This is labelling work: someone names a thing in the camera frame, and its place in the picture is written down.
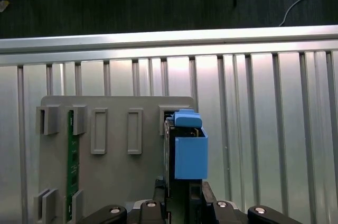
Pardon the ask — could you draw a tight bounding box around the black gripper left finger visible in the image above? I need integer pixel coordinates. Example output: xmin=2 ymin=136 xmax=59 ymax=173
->
xmin=79 ymin=178 xmax=169 ymax=224

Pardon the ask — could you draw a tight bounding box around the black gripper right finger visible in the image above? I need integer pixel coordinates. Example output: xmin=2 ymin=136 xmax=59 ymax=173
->
xmin=202 ymin=180 xmax=299 ymax=224

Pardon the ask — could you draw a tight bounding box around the hard disk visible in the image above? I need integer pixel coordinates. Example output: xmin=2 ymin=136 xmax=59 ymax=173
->
xmin=163 ymin=109 xmax=210 ymax=224

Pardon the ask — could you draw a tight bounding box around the grey parts rack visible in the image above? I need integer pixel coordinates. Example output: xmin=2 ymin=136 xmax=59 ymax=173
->
xmin=33 ymin=96 xmax=200 ymax=224

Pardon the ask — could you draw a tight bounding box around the green RAM stick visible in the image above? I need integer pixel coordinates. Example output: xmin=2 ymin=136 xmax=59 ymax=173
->
xmin=65 ymin=109 xmax=81 ymax=222

